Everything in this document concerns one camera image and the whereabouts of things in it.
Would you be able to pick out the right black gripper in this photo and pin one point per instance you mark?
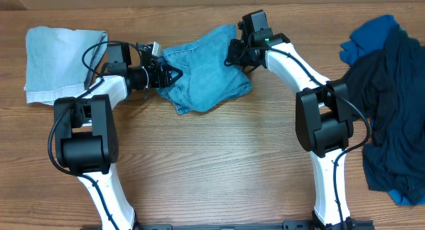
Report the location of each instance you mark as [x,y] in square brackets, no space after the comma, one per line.
[234,54]

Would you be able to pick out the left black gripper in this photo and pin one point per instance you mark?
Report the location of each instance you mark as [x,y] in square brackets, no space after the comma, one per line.
[167,75]

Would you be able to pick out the blue denim jeans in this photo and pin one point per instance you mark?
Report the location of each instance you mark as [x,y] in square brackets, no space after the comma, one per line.
[206,81]

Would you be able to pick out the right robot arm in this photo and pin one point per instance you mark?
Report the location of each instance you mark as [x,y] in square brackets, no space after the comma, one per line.
[323,124]

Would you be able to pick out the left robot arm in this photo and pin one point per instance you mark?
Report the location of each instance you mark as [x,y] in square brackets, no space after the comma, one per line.
[83,141]

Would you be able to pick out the folded light blue jeans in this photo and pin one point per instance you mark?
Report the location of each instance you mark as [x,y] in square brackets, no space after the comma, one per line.
[58,62]

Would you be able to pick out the black garment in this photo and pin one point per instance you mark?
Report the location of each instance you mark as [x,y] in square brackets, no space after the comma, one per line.
[371,87]

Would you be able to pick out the dark blue garment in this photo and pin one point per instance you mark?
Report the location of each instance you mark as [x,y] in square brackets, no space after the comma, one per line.
[394,160]

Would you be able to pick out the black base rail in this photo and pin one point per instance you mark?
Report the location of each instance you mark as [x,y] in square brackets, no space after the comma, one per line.
[286,225]

